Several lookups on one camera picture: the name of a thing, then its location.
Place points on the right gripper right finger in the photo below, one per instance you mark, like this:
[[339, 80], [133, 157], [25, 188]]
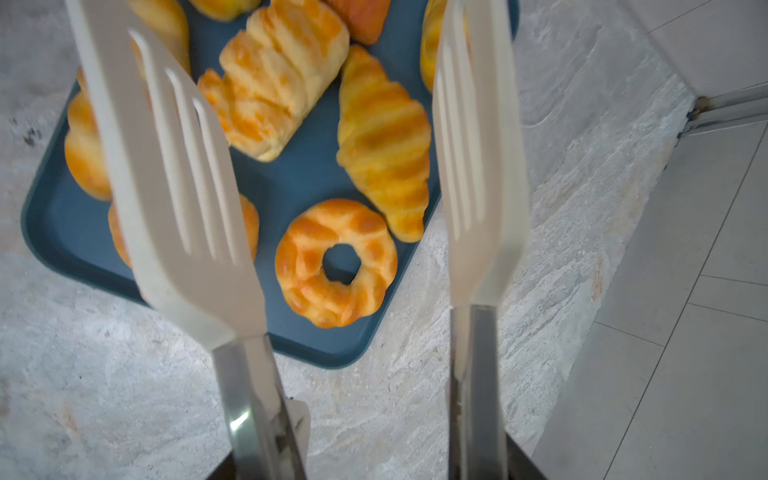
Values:
[[519, 465]]

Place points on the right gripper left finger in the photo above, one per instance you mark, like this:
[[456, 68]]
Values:
[[225, 470]]

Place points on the ring shaped donut bread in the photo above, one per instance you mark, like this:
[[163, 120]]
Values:
[[299, 263]]

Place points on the white and steel tongs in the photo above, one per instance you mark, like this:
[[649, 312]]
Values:
[[173, 182]]

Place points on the round scored bun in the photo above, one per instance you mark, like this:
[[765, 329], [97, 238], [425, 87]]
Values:
[[250, 215]]

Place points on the long striped croissant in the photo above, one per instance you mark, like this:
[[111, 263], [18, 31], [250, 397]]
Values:
[[384, 139]]

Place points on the small striped bun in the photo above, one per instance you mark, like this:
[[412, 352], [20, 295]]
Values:
[[167, 19], [430, 39]]

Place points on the braided pastry bread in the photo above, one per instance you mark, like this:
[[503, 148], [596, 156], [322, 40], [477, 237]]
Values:
[[275, 71]]

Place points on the striped bun lower left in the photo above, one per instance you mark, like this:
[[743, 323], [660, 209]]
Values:
[[83, 149]]

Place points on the blue rectangular tray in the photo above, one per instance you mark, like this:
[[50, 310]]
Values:
[[67, 229]]

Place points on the reddish brown croissant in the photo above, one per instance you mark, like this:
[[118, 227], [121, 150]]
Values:
[[364, 18]]

